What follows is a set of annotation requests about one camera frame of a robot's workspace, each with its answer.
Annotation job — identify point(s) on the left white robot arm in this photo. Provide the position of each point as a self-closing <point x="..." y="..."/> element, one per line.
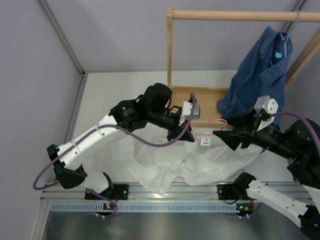
<point x="122" y="120"/>

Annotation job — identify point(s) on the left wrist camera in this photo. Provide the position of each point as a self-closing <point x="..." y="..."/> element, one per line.
<point x="186" y="111"/>

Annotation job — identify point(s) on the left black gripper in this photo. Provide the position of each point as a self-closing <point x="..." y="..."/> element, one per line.
<point x="176" y="130"/>

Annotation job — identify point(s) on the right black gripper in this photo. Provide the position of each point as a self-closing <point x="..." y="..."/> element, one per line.
<point x="233" y="138"/>

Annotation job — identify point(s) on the aluminium mounting rail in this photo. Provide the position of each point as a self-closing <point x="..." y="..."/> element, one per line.
<point x="179" y="192"/>

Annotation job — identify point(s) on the wooden clothes rack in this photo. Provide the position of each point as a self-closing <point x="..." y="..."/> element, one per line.
<point x="208" y="96"/>

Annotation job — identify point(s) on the pink wire hanger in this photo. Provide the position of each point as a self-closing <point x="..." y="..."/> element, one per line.
<point x="217" y="122"/>

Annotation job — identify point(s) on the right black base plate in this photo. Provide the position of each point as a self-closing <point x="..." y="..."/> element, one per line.
<point x="229" y="193"/>

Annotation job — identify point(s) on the slotted grey cable duct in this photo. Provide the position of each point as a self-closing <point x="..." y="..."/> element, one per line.
<point x="149" y="207"/>

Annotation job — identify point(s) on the blue checked shirt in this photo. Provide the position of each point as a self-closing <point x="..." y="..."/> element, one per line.
<point x="256" y="77"/>

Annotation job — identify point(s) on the aluminium corner post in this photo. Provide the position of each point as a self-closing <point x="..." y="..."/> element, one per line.
<point x="61" y="35"/>

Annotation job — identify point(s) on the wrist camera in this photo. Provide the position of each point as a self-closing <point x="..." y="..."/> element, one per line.
<point x="265" y="106"/>
<point x="186" y="111"/>

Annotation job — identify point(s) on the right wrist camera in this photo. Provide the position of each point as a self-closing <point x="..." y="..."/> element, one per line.
<point x="265" y="106"/>

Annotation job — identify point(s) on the white shirt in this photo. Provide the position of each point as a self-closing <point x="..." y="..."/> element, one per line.
<point x="206" y="160"/>

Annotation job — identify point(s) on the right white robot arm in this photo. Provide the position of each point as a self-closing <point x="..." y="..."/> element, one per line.
<point x="290" y="136"/>

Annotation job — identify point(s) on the blue wire hanger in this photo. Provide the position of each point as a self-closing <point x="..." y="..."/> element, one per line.
<point x="281" y="44"/>

